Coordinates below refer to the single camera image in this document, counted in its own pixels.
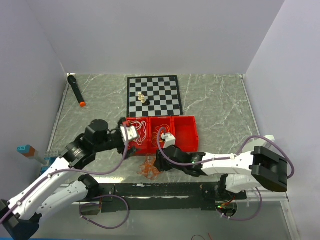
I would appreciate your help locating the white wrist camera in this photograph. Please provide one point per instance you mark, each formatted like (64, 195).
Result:
(168, 139)
(129, 133)

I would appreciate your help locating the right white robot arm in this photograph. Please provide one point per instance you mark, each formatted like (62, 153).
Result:
(260, 167)

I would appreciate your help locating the red three-compartment bin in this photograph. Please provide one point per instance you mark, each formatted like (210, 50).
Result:
(184, 129)

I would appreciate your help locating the cream chess piece short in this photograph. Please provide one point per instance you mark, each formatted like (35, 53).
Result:
(142, 99)

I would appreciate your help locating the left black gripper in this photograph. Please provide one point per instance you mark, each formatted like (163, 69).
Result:
(121, 149)

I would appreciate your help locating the black marker orange cap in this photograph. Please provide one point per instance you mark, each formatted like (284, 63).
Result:
(73, 83)

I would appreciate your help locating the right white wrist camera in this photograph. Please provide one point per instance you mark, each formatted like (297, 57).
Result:
(168, 139)

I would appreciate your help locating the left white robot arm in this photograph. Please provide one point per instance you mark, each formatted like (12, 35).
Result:
(65, 181)

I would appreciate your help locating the blue brown toy block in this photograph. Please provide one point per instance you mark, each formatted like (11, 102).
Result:
(30, 153)

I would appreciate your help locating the white grey stand device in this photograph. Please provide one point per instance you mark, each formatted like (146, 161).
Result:
(255, 142)

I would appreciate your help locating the blue lego bricks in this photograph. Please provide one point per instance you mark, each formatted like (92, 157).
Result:
(49, 158)

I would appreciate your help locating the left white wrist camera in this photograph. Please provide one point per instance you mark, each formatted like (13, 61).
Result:
(129, 133)

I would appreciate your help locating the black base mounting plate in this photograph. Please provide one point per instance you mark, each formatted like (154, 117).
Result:
(167, 196)

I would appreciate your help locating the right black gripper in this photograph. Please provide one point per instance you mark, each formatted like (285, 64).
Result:
(161, 164)

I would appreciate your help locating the black chess piece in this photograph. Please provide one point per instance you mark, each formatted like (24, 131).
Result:
(147, 102)

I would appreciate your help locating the black white chessboard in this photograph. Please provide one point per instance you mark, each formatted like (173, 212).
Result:
(163, 92)

